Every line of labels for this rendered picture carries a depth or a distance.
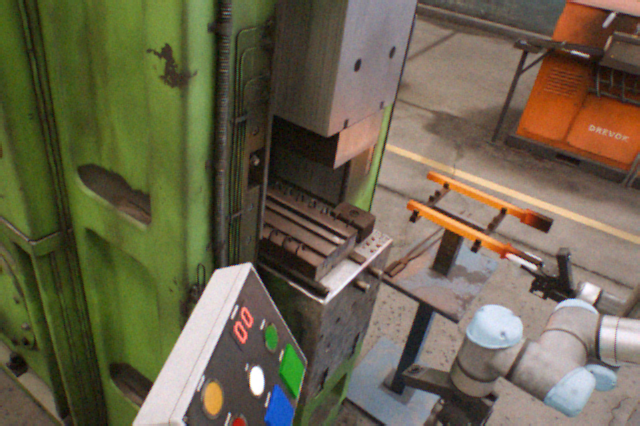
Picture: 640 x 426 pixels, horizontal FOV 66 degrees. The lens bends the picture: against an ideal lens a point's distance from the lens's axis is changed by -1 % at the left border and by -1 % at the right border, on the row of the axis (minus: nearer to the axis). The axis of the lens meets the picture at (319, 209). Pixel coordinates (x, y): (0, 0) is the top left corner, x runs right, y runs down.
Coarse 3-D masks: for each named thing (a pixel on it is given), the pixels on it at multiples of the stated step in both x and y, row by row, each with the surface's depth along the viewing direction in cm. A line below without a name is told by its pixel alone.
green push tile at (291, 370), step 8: (288, 344) 99; (288, 352) 98; (288, 360) 97; (296, 360) 100; (280, 368) 94; (288, 368) 96; (296, 368) 99; (304, 368) 102; (280, 376) 94; (288, 376) 95; (296, 376) 98; (288, 384) 95; (296, 384) 98; (296, 392) 97
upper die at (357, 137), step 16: (272, 128) 118; (288, 128) 115; (304, 128) 113; (352, 128) 112; (368, 128) 119; (288, 144) 117; (304, 144) 115; (320, 144) 112; (336, 144) 109; (352, 144) 115; (368, 144) 123; (320, 160) 114; (336, 160) 112
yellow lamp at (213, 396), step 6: (210, 384) 74; (216, 384) 75; (210, 390) 73; (216, 390) 74; (204, 396) 72; (210, 396) 73; (216, 396) 74; (204, 402) 72; (210, 402) 73; (216, 402) 74; (210, 408) 72; (216, 408) 74
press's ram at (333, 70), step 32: (288, 0) 96; (320, 0) 92; (352, 0) 89; (384, 0) 99; (416, 0) 111; (288, 32) 99; (320, 32) 94; (352, 32) 94; (384, 32) 105; (288, 64) 102; (320, 64) 97; (352, 64) 99; (384, 64) 111; (288, 96) 105; (320, 96) 100; (352, 96) 105; (384, 96) 119; (320, 128) 104
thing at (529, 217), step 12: (432, 180) 179; (444, 180) 176; (468, 192) 173; (480, 192) 173; (492, 204) 170; (504, 204) 168; (516, 216) 166; (528, 216) 165; (540, 216) 163; (540, 228) 164
